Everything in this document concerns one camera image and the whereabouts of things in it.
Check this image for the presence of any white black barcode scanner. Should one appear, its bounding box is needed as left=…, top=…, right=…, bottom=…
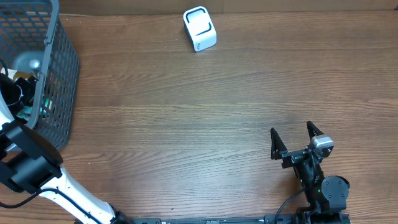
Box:
left=183, top=6, right=217, bottom=52

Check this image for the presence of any yellow drink bottle silver cap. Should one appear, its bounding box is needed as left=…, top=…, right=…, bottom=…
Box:
left=11, top=50, right=44, bottom=81

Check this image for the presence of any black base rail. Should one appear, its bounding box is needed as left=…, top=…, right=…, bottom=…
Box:
left=113, top=214, right=351, bottom=224

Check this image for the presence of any teal wipes packet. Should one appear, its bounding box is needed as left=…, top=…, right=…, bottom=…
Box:
left=16, top=106, right=32, bottom=121

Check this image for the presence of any grey plastic mesh basket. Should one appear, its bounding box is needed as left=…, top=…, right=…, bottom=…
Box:
left=1, top=0, right=80, bottom=150

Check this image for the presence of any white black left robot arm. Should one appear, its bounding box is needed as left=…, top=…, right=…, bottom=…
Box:
left=1, top=73, right=132, bottom=224

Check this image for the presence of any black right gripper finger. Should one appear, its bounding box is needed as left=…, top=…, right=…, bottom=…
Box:
left=307, top=121, right=323, bottom=139
left=271, top=128, right=288, bottom=160

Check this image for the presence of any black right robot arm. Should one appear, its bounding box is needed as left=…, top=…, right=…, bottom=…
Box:
left=265, top=121, right=351, bottom=223

